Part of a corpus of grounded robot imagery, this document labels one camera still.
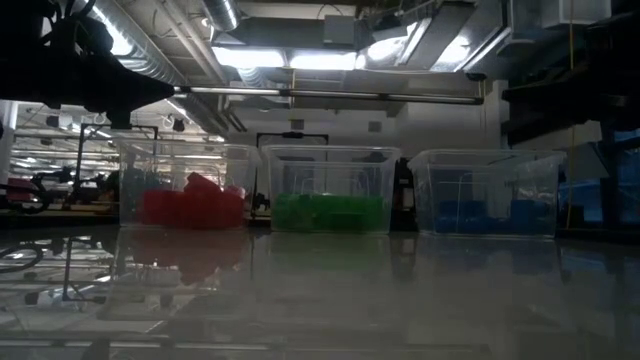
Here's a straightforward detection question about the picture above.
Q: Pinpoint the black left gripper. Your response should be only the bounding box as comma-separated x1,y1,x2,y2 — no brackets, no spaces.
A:
29,49,177,130

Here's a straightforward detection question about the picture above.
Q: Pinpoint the red toy block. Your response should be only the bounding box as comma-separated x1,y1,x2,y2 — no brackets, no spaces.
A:
183,171,225,200
138,188,189,227
219,185,247,230
185,195,224,230

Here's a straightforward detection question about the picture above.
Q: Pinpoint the green toy block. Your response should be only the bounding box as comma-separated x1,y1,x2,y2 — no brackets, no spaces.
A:
320,194,390,234
273,193,322,233

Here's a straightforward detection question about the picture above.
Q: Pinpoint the clear plastic bin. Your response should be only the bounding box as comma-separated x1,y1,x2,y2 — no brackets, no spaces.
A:
117,141,261,234
407,148,569,239
260,144,402,236

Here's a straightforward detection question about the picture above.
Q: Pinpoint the ceiling light panel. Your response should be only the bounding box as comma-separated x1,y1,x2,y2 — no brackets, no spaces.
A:
288,51,359,72
212,46,287,70

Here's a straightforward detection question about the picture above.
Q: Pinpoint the red background object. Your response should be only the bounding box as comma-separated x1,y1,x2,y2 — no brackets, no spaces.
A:
5,178,35,201

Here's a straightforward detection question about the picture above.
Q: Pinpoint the horizontal ceiling pipe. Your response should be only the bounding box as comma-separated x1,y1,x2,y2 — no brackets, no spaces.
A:
172,84,485,106

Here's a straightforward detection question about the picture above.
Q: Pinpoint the grey ceiling box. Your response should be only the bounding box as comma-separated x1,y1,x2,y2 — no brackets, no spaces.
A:
323,14,357,46

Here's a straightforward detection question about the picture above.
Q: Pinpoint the blue partition panel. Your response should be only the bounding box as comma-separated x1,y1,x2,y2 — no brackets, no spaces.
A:
559,129,640,224

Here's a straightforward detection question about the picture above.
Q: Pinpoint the silver ribbed duct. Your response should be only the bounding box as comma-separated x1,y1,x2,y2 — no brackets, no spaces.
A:
87,0,236,134
199,0,244,34

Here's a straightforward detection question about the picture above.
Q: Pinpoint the black gantry frame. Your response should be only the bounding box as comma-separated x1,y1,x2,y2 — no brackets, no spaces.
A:
255,131,330,151
74,122,160,184

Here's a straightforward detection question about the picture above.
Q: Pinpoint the black frame bracket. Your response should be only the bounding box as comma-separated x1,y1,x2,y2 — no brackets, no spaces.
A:
391,157,420,232

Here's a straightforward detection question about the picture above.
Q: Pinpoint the large silver air duct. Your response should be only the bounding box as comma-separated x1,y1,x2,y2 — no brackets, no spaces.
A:
357,0,514,76

